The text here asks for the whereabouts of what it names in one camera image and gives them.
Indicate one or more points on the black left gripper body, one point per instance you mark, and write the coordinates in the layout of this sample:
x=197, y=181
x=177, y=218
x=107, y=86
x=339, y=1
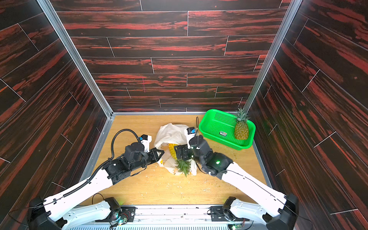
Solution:
x=146, y=158

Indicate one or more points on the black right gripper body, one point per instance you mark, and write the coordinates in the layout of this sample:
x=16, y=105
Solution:
x=183, y=152

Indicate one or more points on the yellow pineapple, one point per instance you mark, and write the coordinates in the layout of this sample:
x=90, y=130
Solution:
x=180, y=155

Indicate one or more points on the white plastic bag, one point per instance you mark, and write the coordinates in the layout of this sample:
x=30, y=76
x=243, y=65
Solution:
x=167, y=138

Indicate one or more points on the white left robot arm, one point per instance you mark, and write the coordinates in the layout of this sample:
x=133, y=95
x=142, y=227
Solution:
x=63, y=212

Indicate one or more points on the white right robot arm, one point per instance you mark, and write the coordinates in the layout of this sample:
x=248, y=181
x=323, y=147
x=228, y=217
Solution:
x=273, y=209

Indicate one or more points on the upright pineapple in basket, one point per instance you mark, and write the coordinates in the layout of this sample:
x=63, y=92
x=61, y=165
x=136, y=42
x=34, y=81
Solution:
x=241, y=131

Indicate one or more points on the small barcode label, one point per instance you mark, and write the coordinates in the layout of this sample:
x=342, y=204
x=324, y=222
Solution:
x=223, y=133

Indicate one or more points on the green plastic basket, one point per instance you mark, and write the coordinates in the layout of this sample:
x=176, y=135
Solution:
x=215, y=121

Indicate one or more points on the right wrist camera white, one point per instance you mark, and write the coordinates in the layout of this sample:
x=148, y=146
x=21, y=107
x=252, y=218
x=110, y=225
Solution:
x=190, y=133

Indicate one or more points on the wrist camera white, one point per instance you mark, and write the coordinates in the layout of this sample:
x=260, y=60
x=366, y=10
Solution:
x=190, y=133
x=146, y=140

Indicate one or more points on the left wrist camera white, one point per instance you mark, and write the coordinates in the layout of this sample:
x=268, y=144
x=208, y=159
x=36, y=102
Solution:
x=146, y=140

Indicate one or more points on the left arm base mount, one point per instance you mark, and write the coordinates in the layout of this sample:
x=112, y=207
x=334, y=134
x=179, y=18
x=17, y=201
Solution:
x=119, y=215

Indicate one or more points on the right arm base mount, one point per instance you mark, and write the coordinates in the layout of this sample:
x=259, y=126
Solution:
x=223, y=213

